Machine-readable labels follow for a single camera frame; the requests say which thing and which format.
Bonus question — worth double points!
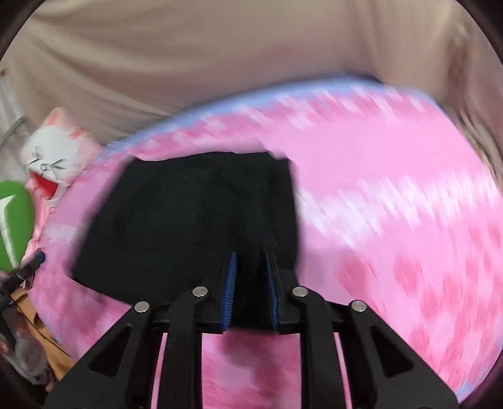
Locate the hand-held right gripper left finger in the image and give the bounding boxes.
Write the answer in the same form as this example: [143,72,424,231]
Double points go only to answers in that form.
[44,251,238,409]

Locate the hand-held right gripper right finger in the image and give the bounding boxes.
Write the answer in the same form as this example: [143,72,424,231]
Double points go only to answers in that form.
[266,250,460,409]

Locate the green object with white arrow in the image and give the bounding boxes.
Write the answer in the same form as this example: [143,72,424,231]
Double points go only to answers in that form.
[0,180,36,273]

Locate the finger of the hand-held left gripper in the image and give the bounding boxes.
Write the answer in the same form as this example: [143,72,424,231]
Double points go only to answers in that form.
[12,251,46,283]

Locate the brown cloth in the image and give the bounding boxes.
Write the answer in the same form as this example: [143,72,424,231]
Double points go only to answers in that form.
[10,289,76,381]

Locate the beige curtain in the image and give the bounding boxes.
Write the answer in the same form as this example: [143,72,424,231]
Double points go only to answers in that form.
[0,0,494,147]

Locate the black pants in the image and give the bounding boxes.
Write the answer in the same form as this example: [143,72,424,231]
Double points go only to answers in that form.
[70,150,304,332]

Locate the grey plastic bag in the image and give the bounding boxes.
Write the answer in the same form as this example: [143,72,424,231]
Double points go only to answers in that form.
[0,332,51,391]

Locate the pink rose print bedsheet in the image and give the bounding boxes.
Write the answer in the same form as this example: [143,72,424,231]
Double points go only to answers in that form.
[28,76,503,409]

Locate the white pink cat plush pillow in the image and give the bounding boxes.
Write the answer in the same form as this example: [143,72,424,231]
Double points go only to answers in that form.
[20,107,106,202]

